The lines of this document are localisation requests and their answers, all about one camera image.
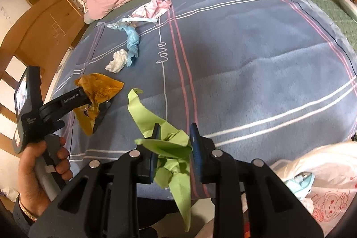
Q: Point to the green paper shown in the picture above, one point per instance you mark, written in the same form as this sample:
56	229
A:
173	143

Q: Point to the wooden bed frame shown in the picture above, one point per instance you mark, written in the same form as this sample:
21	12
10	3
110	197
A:
36	31

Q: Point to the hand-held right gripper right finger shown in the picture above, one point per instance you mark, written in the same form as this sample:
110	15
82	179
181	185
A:
195	154

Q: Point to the white remote control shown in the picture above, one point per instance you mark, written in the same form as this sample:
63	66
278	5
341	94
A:
348	6

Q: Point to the clear wrapper with blue strip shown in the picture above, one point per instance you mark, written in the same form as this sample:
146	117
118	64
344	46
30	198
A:
139	20

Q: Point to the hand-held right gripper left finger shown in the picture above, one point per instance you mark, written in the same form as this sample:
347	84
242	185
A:
152	171

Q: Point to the blue plaid blanket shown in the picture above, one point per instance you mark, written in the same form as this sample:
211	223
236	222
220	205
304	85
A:
251	59

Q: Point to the pink and white wrapper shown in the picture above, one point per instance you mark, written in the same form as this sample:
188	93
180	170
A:
153	8

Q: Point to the white printed plastic bag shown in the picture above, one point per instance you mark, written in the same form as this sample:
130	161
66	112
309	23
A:
329	168

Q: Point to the golden yellow snack wrapper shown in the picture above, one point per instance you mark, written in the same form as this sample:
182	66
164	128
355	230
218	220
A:
103	87

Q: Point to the person's left hand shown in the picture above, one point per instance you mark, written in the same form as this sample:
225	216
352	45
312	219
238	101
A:
33	185

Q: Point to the crumpled white tissue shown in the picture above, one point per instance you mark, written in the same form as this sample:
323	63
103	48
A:
117	61

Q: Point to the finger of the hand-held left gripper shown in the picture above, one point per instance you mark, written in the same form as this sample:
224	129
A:
101	115

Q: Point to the person's left forearm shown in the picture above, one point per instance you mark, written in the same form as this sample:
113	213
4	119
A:
22	221

